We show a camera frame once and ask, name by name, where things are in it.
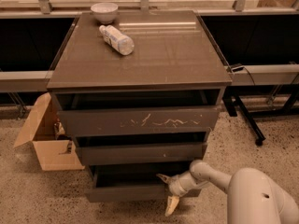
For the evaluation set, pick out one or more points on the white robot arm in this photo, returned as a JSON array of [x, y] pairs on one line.
[[252, 196]]

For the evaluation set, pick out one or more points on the clear plastic water bottle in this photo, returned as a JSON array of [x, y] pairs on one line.
[[120, 42]]

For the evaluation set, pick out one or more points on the grey drawer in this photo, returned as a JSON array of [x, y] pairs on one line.
[[140, 153], [132, 182], [106, 122]]

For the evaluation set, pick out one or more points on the grey middle drawer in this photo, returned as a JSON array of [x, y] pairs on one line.
[[140, 153]]

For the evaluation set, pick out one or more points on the white ceramic bowl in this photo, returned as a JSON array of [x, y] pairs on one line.
[[106, 13]]

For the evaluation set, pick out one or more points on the open cardboard box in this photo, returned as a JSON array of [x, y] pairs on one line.
[[53, 154]]

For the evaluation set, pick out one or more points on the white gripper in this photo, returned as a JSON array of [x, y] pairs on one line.
[[176, 185]]

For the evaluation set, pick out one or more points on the black metal stand leg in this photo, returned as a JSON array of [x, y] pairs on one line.
[[231, 100]]

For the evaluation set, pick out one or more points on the dark grey drawer cabinet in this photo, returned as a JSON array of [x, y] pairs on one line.
[[173, 64]]

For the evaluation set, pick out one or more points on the grey bottom drawer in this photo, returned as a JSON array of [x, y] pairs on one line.
[[132, 182]]

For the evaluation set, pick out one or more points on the grey top drawer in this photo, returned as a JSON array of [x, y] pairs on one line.
[[106, 122]]

